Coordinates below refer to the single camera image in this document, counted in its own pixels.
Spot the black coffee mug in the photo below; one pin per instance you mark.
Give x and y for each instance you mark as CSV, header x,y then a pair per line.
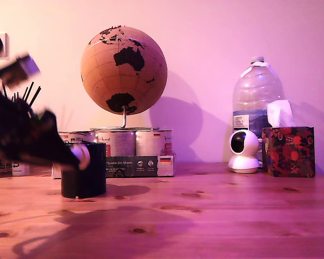
x,y
83,180

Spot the pet food can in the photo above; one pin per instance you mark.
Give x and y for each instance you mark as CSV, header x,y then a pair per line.
x,y
151,143
116,143
78,136

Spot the thrive cat treat tube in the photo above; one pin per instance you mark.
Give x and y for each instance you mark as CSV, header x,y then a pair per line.
x,y
20,169

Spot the thin black stick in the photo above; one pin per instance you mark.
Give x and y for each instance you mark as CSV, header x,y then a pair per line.
x,y
35,95
4,90
29,91

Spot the metal globe stand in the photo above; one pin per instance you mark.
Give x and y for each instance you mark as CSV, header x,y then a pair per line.
x,y
124,118

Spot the cork globe with black continents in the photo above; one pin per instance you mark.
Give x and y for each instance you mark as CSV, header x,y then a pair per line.
x,y
124,73

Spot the printed cardboard can tray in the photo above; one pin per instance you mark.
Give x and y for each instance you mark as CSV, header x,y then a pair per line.
x,y
140,166

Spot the large clear water bottle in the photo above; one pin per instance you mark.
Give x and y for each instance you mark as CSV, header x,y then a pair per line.
x,y
253,91

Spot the white paper tissue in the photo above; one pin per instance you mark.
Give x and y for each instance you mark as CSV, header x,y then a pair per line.
x,y
280,113

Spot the floral dark tissue box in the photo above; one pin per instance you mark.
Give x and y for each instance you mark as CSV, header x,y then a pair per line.
x,y
289,151

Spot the white wall switch plate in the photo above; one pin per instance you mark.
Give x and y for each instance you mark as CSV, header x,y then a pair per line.
x,y
4,44

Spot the small white round camera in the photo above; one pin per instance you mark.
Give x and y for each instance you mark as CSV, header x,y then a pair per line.
x,y
244,151

